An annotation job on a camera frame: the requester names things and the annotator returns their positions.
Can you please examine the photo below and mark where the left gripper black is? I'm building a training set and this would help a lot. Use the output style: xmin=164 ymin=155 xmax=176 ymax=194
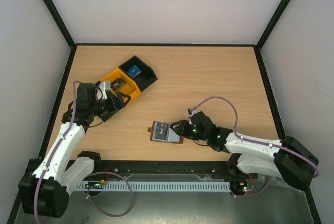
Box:
xmin=90 ymin=92 xmax=131 ymax=117

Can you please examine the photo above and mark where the brown leather card holder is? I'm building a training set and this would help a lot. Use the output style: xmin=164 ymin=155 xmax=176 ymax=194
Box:
xmin=148 ymin=121 xmax=183 ymax=144

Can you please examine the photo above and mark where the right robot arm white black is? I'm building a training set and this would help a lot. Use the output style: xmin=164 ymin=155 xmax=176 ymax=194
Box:
xmin=170 ymin=112 xmax=319 ymax=191

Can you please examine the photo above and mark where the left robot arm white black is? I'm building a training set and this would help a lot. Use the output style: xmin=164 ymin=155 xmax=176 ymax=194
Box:
xmin=18 ymin=80 xmax=131 ymax=223

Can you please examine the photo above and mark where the dark grey card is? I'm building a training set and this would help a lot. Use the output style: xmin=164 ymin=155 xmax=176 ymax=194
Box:
xmin=110 ymin=78 xmax=126 ymax=91

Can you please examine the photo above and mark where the blue card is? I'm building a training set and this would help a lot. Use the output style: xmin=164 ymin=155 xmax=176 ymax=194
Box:
xmin=127 ymin=65 xmax=141 ymax=78

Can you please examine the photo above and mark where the black plastic bin near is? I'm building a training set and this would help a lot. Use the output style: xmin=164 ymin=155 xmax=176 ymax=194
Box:
xmin=97 ymin=104 xmax=119 ymax=122

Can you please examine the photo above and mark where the black plastic bin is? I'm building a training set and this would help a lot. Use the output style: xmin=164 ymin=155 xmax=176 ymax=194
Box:
xmin=97 ymin=104 xmax=119 ymax=122
xmin=119 ymin=55 xmax=157 ymax=92

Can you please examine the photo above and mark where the yellow plastic bin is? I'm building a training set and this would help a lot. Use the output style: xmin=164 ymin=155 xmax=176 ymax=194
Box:
xmin=100 ymin=68 xmax=141 ymax=99

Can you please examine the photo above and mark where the black plastic bin far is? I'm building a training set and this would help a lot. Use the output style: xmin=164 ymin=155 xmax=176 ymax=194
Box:
xmin=119 ymin=55 xmax=157 ymax=92

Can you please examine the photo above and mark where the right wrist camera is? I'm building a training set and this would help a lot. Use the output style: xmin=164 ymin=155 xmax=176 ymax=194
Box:
xmin=187 ymin=108 xmax=197 ymax=118

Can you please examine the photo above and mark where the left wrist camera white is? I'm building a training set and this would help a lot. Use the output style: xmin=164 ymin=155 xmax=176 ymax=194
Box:
xmin=97 ymin=80 xmax=111 ymax=100

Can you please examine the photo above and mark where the light blue slotted cable duct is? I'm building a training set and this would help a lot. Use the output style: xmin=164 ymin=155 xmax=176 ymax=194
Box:
xmin=91 ymin=181 xmax=230 ymax=192

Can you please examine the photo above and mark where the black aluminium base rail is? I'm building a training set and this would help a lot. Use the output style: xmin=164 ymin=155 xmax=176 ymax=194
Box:
xmin=25 ymin=159 xmax=304 ymax=183

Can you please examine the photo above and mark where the purple cable left base loop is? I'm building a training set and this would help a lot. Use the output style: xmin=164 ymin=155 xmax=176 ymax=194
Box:
xmin=85 ymin=171 xmax=134 ymax=218

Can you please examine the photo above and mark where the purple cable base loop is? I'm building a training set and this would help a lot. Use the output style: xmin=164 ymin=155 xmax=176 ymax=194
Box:
xmin=85 ymin=171 xmax=134 ymax=218
xmin=230 ymin=176 xmax=271 ymax=199

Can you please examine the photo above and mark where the purple cable right base loop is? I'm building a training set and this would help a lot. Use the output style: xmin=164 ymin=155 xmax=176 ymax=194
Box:
xmin=230 ymin=176 xmax=271 ymax=199

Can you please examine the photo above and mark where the black frame post left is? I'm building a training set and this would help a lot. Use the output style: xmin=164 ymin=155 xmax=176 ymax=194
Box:
xmin=43 ymin=0 xmax=75 ymax=49

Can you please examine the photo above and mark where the black frame post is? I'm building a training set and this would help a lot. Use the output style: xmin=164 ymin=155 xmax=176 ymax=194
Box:
xmin=43 ymin=0 xmax=75 ymax=49
xmin=256 ymin=0 xmax=291 ymax=52

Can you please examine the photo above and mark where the black frame post right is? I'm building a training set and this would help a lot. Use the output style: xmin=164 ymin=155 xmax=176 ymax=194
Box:
xmin=256 ymin=0 xmax=291 ymax=52

